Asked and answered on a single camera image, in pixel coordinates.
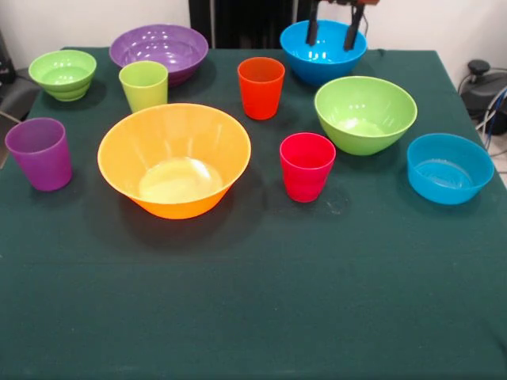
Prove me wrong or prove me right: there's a tangle of cables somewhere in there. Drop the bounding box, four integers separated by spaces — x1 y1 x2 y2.
475 89 507 155

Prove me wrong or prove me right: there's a large green bowl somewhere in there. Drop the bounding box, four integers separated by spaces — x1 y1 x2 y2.
314 75 419 157

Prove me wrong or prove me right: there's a shallow blue bowl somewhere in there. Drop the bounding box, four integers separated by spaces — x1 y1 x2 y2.
406 132 495 206

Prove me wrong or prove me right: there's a deep blue bowl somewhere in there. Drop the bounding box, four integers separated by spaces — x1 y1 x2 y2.
279 19 368 87

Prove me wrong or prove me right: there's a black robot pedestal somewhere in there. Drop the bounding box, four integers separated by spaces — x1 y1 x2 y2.
189 0 312 49

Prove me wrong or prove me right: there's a pink cup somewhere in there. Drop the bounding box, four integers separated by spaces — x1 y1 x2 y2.
279 132 337 203

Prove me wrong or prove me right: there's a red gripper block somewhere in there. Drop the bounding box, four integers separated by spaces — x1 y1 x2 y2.
305 0 377 52

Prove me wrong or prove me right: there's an orange-red cup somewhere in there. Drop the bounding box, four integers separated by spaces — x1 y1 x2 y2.
237 56 286 121

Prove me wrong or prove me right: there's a purple cup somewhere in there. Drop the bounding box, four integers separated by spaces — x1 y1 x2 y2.
4 117 74 192

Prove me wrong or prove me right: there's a purple bowl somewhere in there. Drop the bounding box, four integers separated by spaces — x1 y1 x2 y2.
109 24 210 87

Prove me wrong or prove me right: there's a green cup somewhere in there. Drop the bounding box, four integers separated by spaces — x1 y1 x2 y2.
118 60 170 114

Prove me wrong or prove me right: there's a small ribbed green bowl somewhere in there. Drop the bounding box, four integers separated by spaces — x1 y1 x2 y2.
28 49 97 102

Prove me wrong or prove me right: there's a dark green tablecloth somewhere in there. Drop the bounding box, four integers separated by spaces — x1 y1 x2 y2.
0 47 507 380

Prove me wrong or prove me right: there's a large orange bowl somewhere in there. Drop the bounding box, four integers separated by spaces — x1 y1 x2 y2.
97 102 253 221

